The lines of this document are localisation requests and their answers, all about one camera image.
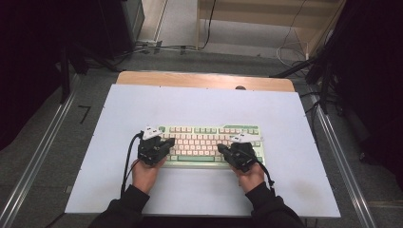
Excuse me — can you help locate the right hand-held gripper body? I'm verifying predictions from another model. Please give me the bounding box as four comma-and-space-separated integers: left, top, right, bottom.
228, 132, 264, 174

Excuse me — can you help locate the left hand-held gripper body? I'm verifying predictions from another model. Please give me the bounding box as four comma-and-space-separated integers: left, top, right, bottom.
137, 125, 163, 166

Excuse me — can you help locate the green and pink keyboard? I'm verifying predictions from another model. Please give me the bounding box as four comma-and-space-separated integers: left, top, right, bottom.
151, 123, 266, 169

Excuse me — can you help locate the person's right hand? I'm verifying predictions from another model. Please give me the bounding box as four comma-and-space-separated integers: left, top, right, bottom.
230, 161, 266, 195

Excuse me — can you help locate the person's left hand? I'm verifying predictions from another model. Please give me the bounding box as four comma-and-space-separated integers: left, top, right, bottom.
130, 156, 168, 195

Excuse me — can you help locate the white table cover board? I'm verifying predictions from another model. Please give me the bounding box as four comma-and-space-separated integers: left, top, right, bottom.
64, 83, 342, 219

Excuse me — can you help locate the black metal stand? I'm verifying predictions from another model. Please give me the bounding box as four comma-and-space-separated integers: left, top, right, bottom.
270, 56, 336, 116

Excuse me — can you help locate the black cabinet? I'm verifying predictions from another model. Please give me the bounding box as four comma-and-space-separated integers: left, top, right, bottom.
97, 0, 146, 61

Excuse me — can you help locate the wooden shelf unit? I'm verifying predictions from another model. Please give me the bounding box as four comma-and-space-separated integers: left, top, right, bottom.
195, 0, 347, 60

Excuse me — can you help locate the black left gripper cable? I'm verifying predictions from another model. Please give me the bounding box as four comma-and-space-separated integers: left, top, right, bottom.
120, 131, 144, 200

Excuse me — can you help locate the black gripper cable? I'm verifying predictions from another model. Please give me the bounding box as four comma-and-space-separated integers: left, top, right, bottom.
120, 131, 144, 200
240, 147, 277, 195

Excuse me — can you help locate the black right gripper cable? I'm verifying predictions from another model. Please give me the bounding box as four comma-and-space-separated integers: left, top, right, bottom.
240, 147, 277, 195

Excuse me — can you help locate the floor cable bundle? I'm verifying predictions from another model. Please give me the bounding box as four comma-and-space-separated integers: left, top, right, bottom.
115, 39, 198, 62

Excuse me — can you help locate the metal floor rail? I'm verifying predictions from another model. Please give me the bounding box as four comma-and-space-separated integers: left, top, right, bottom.
0, 75, 81, 228
308, 93, 378, 228

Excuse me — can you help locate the black hanging cable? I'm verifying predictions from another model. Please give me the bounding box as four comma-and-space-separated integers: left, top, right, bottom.
200, 0, 219, 50

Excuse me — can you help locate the white cable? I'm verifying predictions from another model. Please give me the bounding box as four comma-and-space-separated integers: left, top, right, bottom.
275, 0, 311, 69

